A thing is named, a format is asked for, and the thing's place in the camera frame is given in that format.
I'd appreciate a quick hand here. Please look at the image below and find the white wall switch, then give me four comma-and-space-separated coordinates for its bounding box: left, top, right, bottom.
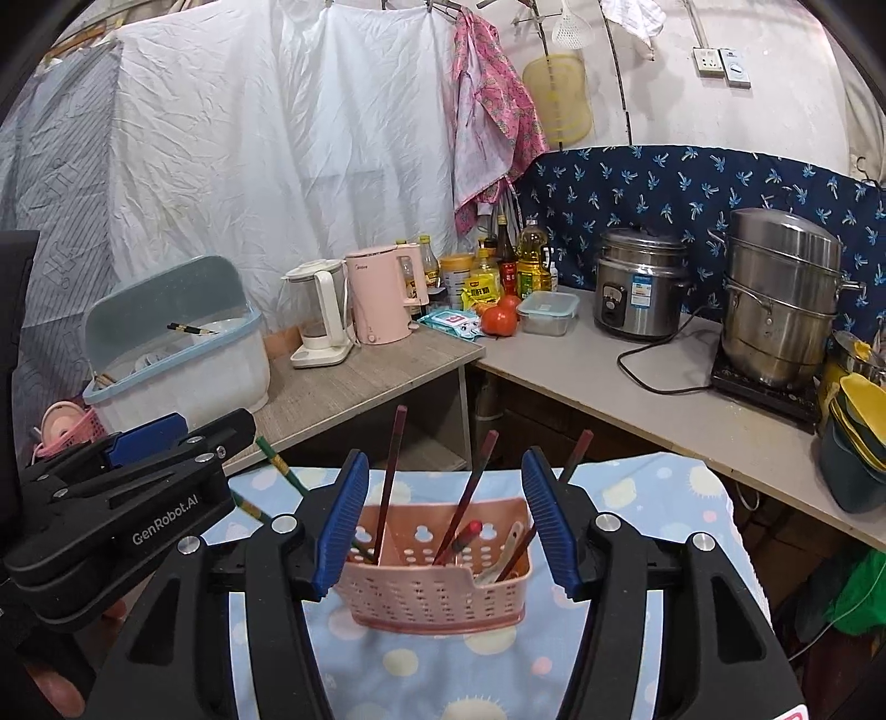
718, 48, 753, 88

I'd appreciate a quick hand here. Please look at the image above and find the steel steamer pot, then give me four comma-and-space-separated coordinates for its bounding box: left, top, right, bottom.
707, 208, 868, 390

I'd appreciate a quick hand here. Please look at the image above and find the white plastic skimmer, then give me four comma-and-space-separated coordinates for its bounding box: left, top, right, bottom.
551, 0, 595, 52

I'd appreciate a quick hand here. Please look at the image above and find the beige cutting board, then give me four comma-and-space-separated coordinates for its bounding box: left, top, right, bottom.
522, 54, 595, 148

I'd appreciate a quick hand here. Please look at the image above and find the steel rice cooker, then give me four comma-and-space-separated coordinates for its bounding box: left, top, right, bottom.
594, 227, 694, 344

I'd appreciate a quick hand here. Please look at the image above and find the pink electric kettle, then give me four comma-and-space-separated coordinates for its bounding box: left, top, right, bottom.
344, 244, 431, 346

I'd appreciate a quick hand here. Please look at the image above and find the green plastic bag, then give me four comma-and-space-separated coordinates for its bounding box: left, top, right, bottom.
827, 550, 886, 635

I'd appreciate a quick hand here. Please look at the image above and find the yellow seasoning packet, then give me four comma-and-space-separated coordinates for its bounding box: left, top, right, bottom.
465, 266, 503, 313

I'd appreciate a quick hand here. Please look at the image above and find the grey striped cloth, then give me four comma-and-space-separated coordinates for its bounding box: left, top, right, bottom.
0, 34, 127, 416

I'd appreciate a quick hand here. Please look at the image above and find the white hanging sheet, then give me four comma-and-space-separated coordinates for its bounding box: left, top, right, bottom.
109, 0, 466, 281

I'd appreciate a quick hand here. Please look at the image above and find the black power cable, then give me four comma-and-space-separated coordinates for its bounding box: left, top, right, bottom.
617, 305, 725, 397

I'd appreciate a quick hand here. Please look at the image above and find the yellow cap glass bottle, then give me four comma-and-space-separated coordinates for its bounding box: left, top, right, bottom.
418, 235, 442, 290

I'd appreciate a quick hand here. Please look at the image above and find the dark sauce bottle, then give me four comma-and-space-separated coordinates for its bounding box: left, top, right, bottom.
494, 214, 519, 278

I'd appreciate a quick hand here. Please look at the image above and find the clear food container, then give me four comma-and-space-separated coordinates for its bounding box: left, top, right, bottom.
516, 291, 581, 340

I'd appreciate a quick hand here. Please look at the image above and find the grey wooden table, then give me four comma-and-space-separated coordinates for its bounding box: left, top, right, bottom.
223, 325, 487, 480

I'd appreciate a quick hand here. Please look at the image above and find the green chopstick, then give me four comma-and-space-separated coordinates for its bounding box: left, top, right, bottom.
231, 491, 272, 528
255, 435, 310, 497

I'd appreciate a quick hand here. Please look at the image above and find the black induction cooktop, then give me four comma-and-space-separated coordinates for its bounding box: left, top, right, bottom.
709, 356, 826, 428

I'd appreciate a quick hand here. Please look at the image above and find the maroon chopstick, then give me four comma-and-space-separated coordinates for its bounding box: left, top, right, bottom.
432, 429, 500, 566
375, 405, 409, 563
558, 429, 595, 486

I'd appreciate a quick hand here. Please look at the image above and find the white cable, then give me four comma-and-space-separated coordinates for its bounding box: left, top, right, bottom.
787, 571, 886, 662

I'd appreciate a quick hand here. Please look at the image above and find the pink floral apron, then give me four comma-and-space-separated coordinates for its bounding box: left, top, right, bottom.
452, 7, 550, 238

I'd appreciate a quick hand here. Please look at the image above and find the yellow lid tin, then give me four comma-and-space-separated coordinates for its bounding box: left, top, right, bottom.
439, 253, 479, 310

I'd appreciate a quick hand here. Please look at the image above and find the white dish box grey-blue lid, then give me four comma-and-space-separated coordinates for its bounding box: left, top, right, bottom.
81, 255, 272, 425

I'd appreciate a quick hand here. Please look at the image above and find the silver spoon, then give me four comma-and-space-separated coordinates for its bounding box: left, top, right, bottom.
474, 521, 526, 584

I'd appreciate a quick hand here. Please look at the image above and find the white towel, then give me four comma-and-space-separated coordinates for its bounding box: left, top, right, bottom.
600, 0, 656, 51

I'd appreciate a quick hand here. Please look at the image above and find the blue printed tablecloth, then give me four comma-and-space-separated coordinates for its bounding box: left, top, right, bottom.
200, 453, 772, 720

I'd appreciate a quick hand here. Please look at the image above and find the red round fruit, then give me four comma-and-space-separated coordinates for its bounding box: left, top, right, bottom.
481, 296, 524, 339

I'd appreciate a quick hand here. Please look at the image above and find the wet wipes pack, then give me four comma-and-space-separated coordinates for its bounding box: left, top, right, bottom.
417, 308, 490, 343

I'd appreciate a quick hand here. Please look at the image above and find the cooking oil bottle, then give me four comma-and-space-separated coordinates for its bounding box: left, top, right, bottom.
516, 218, 555, 296

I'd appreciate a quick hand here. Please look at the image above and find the stack of teal yellow bowls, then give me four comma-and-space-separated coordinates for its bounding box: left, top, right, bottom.
817, 374, 886, 515

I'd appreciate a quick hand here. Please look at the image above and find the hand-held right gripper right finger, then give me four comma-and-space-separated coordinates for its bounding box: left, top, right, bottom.
521, 446, 807, 720

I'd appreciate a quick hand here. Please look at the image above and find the white glass kettle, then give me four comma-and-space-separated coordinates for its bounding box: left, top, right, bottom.
280, 259, 358, 370

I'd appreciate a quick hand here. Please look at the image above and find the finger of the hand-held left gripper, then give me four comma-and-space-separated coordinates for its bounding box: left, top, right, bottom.
20, 408, 259, 501

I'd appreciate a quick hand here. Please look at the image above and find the pink perforated utensil basket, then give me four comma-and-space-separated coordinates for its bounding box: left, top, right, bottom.
334, 497, 535, 632

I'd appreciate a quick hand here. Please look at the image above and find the pink plastic basket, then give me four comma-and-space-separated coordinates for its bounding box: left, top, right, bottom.
34, 402, 112, 462

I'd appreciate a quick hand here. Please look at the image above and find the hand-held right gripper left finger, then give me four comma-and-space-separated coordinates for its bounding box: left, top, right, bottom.
83, 449, 371, 720

